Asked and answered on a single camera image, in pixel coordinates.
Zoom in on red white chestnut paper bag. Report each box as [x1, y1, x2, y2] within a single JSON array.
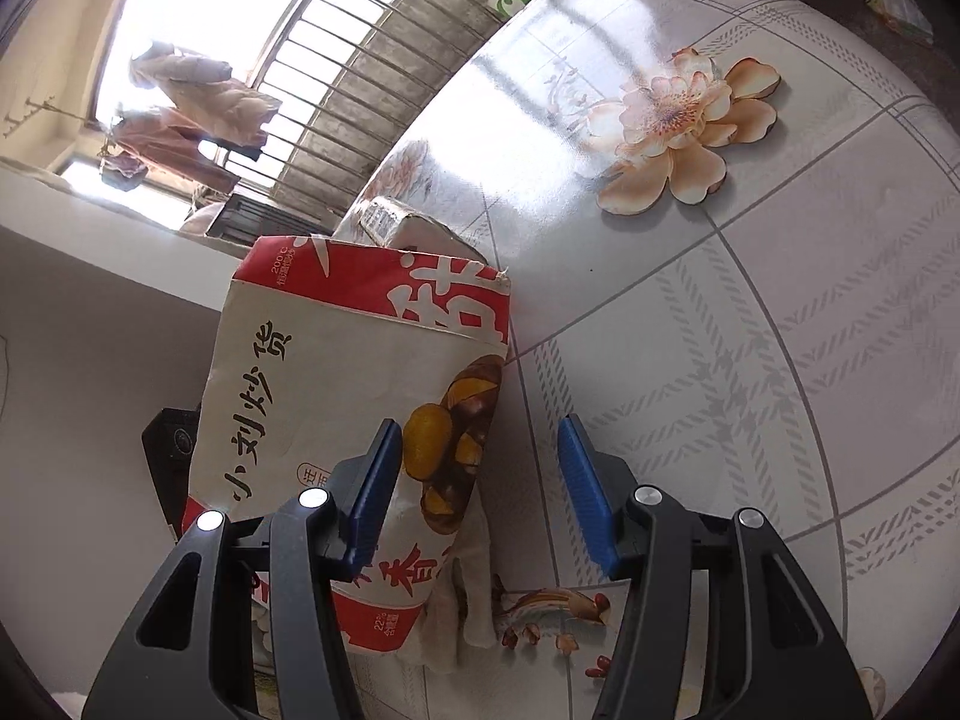
[[189, 236, 511, 653]]

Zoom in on black induction cooker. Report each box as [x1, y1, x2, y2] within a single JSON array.
[[142, 408, 200, 538]]

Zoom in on small grey carton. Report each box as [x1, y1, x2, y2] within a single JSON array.
[[359, 197, 487, 263]]

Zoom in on hanging beige clothes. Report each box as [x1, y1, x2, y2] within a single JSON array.
[[110, 43, 281, 195]]

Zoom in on metal balcony railing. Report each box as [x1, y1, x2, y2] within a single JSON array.
[[217, 0, 505, 226]]

